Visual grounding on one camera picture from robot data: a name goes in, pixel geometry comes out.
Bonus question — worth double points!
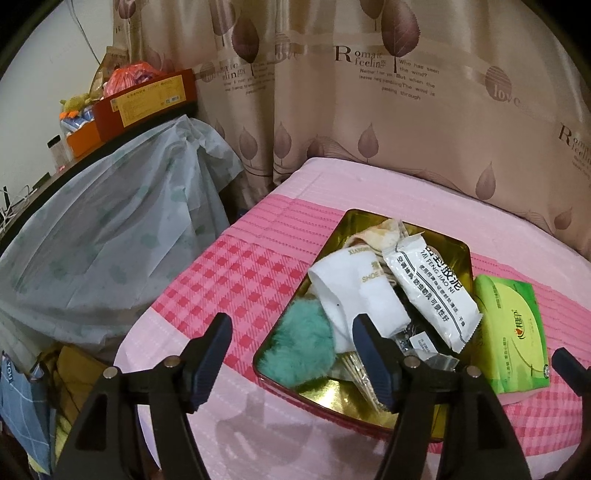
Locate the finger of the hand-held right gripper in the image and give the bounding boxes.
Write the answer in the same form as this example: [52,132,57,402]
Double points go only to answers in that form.
[553,347,591,398]

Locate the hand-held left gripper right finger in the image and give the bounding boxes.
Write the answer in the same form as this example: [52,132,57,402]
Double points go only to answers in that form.
[352,313,522,480]

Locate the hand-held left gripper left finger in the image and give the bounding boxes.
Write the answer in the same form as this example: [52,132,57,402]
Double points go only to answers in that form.
[55,313,233,480]

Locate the gold metal tin box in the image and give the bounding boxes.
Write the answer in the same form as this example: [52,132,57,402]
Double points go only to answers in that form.
[253,209,476,444]

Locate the cotton swab packet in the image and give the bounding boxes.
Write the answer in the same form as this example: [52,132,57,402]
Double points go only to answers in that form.
[339,323,460,414]

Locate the teal fluffy scrunchie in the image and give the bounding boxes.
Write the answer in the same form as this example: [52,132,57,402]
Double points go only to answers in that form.
[256,302,338,388]

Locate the white printed sachet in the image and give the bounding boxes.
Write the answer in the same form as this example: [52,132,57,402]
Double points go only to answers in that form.
[382,233,483,354]

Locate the orange white patterned cloth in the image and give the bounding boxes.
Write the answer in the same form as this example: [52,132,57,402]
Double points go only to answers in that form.
[346,219,409,259]

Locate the green tissue pack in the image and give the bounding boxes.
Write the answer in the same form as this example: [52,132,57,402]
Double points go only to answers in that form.
[473,274,551,394]

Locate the pink checked blanket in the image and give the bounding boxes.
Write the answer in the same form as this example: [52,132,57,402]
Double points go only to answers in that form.
[113,157,591,480]

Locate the yellow brown cloth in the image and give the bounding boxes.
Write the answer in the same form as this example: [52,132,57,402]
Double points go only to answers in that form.
[39,346,122,418]

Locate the grey plastic cover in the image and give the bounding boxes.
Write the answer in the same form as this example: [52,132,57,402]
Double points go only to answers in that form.
[0,115,245,365]

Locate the blue checked cloth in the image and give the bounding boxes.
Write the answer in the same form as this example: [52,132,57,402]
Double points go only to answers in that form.
[0,353,52,468]

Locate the small orange box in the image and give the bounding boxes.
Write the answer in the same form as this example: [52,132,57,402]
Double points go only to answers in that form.
[67,121,100,160]

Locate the beige leaf print curtain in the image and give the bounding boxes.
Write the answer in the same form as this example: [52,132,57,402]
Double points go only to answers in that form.
[113,0,591,259]

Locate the clear jar dark lid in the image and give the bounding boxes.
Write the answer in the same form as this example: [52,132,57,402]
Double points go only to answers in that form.
[47,135,64,169]

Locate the orange cardboard box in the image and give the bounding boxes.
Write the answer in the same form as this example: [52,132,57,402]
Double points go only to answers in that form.
[95,69,197,139]

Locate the green plush toy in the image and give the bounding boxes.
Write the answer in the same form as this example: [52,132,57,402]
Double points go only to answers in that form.
[59,93,94,114]

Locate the red plastic bag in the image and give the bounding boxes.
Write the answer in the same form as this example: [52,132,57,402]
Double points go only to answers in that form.
[105,64,158,97]

